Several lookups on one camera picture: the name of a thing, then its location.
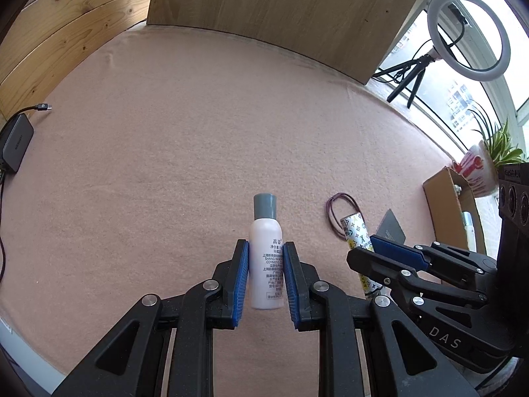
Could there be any black tripod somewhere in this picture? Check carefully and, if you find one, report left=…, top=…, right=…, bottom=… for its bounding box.
left=372, top=56, right=434, bottom=109

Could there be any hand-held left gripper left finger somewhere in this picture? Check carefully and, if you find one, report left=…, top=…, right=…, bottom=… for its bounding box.
left=52, top=239, right=251, bottom=397

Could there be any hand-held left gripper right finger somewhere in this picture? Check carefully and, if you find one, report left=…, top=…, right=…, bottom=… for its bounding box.
left=282, top=241, right=480, bottom=397

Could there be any dark grey card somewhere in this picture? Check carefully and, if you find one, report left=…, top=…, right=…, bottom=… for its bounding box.
left=374, top=209, right=408, bottom=244

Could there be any patterned white tube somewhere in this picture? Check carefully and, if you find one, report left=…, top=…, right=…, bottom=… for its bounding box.
left=340, top=212, right=391, bottom=298

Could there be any pale bottle with grey cap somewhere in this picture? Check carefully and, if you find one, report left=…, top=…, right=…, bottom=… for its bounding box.
left=249, top=193, right=286, bottom=311

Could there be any brown cardboard box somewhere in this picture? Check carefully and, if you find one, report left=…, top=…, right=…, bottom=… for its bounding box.
left=422, top=165, right=488, bottom=257

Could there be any white ring light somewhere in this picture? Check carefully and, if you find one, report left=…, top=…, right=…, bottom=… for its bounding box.
left=427, top=0, right=512, bottom=83

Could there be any green spider plant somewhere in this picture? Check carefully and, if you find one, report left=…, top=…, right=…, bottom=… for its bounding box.
left=467, top=101, right=527, bottom=164

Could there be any dark grey charging hub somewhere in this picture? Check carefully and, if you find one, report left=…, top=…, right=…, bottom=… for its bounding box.
left=0, top=114, right=34, bottom=173

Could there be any light wooden board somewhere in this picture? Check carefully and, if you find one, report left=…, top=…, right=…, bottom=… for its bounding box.
left=146, top=0, right=426, bottom=87

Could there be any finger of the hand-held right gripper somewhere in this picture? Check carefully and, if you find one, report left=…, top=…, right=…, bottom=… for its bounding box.
left=369, top=234, right=499, bottom=284
left=346, top=248, right=492, bottom=311

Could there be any dark purple hair tie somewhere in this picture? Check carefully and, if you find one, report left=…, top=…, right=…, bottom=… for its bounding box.
left=326, top=192, right=360, bottom=238

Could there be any red and white plant pot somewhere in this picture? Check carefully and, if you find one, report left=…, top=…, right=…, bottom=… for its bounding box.
left=452, top=145, right=501, bottom=199

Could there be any pink felt mat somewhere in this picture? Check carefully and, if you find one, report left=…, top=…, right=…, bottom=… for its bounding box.
left=0, top=25, right=497, bottom=381

